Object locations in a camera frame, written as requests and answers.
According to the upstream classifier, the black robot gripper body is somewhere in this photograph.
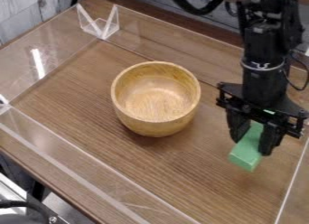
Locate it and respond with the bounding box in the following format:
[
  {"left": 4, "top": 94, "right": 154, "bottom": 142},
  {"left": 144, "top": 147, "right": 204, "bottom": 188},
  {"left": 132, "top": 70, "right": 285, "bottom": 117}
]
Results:
[{"left": 216, "top": 60, "right": 309, "bottom": 138}]

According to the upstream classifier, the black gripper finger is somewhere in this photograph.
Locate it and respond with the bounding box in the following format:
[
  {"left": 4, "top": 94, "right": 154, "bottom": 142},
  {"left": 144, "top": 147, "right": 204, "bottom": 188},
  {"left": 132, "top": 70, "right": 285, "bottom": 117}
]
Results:
[
  {"left": 258, "top": 122, "right": 285, "bottom": 156},
  {"left": 226, "top": 108, "right": 251, "bottom": 143}
]

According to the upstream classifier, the green rectangular block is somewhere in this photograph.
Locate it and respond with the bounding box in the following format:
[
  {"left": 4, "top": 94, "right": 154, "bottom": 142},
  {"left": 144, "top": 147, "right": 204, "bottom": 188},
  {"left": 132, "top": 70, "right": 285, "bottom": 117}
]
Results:
[{"left": 228, "top": 119, "right": 263, "bottom": 172}]

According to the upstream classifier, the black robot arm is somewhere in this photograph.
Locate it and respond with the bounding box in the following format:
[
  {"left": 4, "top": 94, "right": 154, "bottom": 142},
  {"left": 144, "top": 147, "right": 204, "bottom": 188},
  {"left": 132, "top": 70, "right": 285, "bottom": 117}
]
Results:
[{"left": 216, "top": 0, "right": 309, "bottom": 156}]

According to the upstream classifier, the brown wooden bowl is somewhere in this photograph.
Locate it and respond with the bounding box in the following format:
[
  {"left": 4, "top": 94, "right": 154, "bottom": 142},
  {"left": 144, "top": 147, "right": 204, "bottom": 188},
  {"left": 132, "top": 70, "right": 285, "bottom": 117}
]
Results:
[{"left": 111, "top": 61, "right": 202, "bottom": 137}]

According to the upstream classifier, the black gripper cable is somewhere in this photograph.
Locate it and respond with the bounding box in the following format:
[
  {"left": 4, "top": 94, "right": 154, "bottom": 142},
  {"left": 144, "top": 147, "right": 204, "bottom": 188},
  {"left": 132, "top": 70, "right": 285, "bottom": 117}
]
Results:
[{"left": 281, "top": 50, "right": 309, "bottom": 92}]

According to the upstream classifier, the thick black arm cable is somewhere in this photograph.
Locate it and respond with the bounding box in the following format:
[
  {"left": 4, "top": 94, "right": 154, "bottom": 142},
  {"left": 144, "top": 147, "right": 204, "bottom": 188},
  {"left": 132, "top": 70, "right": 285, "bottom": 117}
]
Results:
[{"left": 166, "top": 0, "right": 234, "bottom": 16}]

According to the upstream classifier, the clear acrylic tray wall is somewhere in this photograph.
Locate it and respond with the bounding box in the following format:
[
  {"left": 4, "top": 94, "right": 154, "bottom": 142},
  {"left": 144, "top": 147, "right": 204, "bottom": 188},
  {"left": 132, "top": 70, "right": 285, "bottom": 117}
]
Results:
[{"left": 0, "top": 94, "right": 194, "bottom": 224}]

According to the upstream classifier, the clear acrylic corner bracket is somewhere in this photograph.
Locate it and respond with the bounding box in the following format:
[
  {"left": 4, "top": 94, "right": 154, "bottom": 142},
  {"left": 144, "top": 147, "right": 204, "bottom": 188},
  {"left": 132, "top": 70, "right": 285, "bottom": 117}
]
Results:
[{"left": 76, "top": 4, "right": 119, "bottom": 41}]

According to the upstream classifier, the black metal table bracket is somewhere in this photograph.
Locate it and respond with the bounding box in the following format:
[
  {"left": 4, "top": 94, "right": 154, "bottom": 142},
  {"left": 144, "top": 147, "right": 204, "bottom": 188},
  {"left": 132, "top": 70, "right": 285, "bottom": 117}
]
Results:
[{"left": 25, "top": 191, "right": 69, "bottom": 224}]

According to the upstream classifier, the black cable bottom left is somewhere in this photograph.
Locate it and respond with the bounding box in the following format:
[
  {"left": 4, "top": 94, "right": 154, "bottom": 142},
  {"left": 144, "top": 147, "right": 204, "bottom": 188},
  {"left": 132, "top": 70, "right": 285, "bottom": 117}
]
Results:
[{"left": 0, "top": 200, "right": 53, "bottom": 224}]

